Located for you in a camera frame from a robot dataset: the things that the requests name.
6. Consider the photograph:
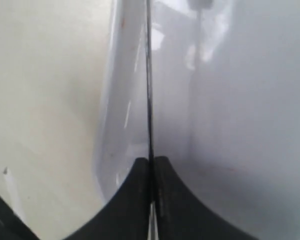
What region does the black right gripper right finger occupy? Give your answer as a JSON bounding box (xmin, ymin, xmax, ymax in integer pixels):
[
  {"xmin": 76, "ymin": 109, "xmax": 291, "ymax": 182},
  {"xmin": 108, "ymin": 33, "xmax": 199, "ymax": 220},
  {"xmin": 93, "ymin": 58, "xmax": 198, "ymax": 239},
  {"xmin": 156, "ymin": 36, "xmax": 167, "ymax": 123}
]
[{"xmin": 152, "ymin": 156, "xmax": 253, "ymax": 240}]

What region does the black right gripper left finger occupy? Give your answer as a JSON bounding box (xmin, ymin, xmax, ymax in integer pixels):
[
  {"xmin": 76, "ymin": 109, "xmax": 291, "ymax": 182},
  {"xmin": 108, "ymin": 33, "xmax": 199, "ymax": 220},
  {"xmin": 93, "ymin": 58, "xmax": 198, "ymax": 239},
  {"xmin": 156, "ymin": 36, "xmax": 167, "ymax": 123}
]
[{"xmin": 67, "ymin": 157, "xmax": 150, "ymax": 240}]

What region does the thin metal skewer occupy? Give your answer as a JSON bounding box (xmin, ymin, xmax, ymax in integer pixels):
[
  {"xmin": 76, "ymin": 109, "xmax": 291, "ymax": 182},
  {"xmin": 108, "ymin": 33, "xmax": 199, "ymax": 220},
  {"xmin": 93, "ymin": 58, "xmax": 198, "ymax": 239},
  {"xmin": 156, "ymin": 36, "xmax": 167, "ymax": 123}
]
[{"xmin": 145, "ymin": 0, "xmax": 159, "ymax": 240}]

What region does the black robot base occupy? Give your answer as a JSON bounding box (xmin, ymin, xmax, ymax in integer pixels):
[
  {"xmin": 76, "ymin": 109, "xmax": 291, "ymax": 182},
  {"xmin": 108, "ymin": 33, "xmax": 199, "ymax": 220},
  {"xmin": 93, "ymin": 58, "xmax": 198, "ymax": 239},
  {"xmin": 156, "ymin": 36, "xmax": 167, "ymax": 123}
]
[{"xmin": 0, "ymin": 197, "xmax": 39, "ymax": 240}]

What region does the white tape strip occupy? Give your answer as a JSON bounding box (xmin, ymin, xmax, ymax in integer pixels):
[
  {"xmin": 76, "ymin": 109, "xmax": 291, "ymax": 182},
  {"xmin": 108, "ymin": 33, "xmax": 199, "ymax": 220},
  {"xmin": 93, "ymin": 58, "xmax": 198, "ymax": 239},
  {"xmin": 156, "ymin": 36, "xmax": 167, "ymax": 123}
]
[{"xmin": 3, "ymin": 167, "xmax": 24, "ymax": 219}]

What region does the white plastic tray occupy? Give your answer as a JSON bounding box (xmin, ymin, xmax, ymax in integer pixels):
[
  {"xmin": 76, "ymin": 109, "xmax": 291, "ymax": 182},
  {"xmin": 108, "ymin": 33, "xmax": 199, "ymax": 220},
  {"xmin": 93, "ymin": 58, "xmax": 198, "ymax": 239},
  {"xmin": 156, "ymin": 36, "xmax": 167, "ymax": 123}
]
[{"xmin": 94, "ymin": 0, "xmax": 300, "ymax": 240}]

